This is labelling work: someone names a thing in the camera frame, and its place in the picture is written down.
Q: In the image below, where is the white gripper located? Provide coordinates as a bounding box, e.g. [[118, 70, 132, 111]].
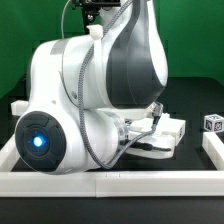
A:
[[126, 132, 175, 159]]

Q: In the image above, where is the white chair seat block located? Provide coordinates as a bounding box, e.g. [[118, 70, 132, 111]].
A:
[[130, 117, 186, 145]]

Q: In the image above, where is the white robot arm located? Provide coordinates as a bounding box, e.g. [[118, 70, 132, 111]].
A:
[[15, 0, 168, 174]]

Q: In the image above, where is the white long chair bar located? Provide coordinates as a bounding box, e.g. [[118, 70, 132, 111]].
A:
[[11, 100, 28, 116]]

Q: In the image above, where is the white tagged cube right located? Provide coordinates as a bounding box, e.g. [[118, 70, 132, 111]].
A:
[[204, 114, 224, 133]]

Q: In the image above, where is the grey braided cable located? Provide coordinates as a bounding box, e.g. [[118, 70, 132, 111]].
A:
[[78, 0, 164, 170]]

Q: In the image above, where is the white U-shaped boundary frame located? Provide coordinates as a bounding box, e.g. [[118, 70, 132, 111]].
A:
[[0, 138, 224, 197]]

